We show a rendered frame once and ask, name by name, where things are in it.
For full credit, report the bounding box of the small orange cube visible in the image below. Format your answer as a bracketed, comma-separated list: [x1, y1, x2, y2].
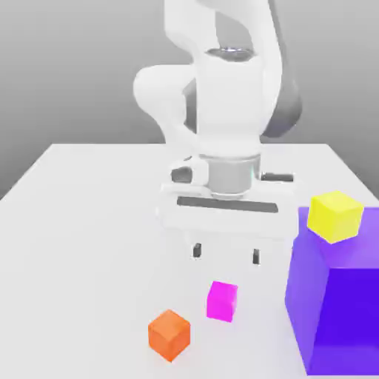
[147, 309, 192, 363]

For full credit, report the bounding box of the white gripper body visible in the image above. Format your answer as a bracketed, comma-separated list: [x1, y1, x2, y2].
[155, 182, 298, 241]

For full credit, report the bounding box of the small magenta cube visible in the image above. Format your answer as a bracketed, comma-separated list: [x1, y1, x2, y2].
[206, 280, 239, 323]

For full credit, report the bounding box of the small yellow cube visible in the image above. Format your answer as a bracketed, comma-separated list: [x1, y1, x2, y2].
[306, 190, 365, 245]

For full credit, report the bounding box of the large purple box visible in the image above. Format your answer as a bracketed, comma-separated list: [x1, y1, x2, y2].
[284, 206, 379, 378]

